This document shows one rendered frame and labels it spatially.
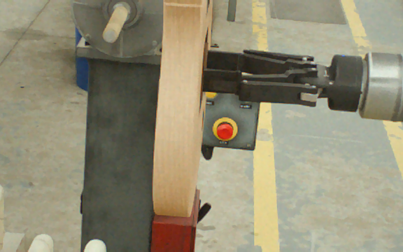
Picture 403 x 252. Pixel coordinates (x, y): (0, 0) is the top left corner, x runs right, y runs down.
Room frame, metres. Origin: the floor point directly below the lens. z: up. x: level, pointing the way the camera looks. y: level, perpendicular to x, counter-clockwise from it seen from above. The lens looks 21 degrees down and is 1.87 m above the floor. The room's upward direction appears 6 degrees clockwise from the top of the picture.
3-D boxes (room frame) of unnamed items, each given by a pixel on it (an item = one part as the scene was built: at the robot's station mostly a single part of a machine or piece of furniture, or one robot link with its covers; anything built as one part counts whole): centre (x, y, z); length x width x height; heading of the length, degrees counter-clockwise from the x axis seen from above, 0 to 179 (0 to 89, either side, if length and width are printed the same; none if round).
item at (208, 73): (1.14, 0.01, 1.46); 0.07 x 0.01 x 0.03; 90
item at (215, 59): (1.21, 0.01, 1.46); 0.07 x 0.01 x 0.03; 88
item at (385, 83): (1.17, -0.21, 1.46); 0.09 x 0.06 x 0.09; 179
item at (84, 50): (2.40, 0.24, 1.11); 0.36 x 0.24 x 0.04; 0
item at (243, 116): (2.25, 0.00, 0.99); 0.24 x 0.21 x 0.26; 0
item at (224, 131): (2.12, -0.03, 0.98); 0.04 x 0.04 x 0.04; 0
